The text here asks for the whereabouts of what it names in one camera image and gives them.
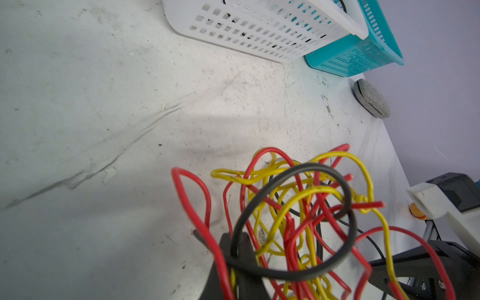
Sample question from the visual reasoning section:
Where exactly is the yellow cable bundle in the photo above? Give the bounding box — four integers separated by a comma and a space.
210, 149, 411, 300

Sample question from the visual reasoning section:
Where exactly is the red cable bundle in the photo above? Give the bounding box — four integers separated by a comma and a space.
171, 143, 456, 300

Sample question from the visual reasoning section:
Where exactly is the middle white plastic basket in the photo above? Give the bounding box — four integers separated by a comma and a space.
162, 1, 369, 63

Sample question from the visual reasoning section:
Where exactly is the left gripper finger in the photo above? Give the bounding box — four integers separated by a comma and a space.
198, 231, 271, 300

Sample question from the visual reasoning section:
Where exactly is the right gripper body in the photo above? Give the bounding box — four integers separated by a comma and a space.
369, 240, 480, 300

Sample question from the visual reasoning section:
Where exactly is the teal plastic basket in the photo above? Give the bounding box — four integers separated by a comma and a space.
305, 0, 405, 77

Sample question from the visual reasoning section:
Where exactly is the small orange toy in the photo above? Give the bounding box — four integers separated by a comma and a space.
409, 202, 428, 221

